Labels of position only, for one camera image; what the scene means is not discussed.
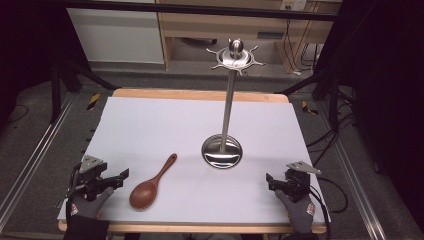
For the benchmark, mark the person's left hand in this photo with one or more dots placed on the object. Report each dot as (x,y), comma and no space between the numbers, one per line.
(87,205)

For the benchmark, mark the yellow black striped marker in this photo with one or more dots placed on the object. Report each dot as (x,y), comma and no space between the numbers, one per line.
(93,101)
(308,108)

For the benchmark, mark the brown wooden spoon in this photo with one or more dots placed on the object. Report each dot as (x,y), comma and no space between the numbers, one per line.
(146,193)

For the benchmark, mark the black metal stand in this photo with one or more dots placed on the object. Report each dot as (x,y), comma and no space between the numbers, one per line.
(328,90)
(63,80)

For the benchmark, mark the aluminium floor rail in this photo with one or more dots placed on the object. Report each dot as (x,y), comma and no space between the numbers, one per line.
(30,163)
(356,186)

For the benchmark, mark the black horizontal frame bar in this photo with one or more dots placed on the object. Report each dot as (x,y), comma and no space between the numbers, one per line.
(200,9)

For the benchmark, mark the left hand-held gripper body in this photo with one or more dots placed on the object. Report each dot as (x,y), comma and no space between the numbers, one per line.
(90,175)

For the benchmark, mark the white power strip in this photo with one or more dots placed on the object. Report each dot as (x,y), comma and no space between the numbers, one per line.
(292,4)

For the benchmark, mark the steel utensil stand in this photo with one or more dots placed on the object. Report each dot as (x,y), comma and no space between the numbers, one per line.
(222,156)

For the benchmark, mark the white cabinet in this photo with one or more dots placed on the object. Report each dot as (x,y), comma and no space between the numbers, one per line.
(116,36)

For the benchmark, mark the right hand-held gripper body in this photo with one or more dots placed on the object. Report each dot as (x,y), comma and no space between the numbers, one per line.
(297,181)

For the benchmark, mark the white table mat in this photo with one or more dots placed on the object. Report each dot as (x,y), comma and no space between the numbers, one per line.
(166,133)

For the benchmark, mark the light wooden desk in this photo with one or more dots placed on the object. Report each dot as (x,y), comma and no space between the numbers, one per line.
(220,25)

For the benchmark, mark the wooden table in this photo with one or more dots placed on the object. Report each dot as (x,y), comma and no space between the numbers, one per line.
(200,95)

